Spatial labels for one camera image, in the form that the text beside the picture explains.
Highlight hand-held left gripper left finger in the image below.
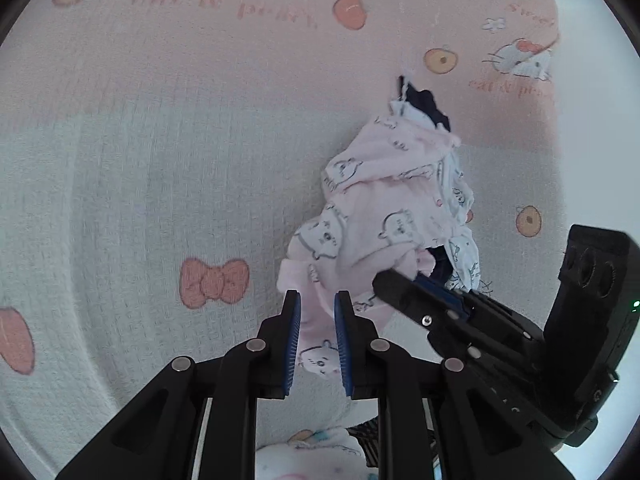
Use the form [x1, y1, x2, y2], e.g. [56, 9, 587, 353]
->
[55, 290, 302, 480]

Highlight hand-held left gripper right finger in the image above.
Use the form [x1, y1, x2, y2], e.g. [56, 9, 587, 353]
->
[334, 290, 576, 480]

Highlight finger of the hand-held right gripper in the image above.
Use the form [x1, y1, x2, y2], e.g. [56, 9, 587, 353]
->
[372, 270, 481, 366]
[415, 272, 501, 321]

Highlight pink bear print pajama pants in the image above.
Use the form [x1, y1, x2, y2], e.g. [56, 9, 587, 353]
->
[277, 114, 463, 386]

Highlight white blue print pajama garment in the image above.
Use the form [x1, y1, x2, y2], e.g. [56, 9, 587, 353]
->
[389, 97, 493, 296]

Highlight person's white printed pajamas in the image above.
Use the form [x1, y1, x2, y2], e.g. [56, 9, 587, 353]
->
[255, 427, 366, 480]

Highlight pink and cream printed blanket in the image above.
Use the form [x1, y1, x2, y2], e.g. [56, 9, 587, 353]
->
[0, 0, 576, 480]

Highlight black wire side table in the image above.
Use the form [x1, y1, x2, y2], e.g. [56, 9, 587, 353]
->
[347, 420, 383, 468]

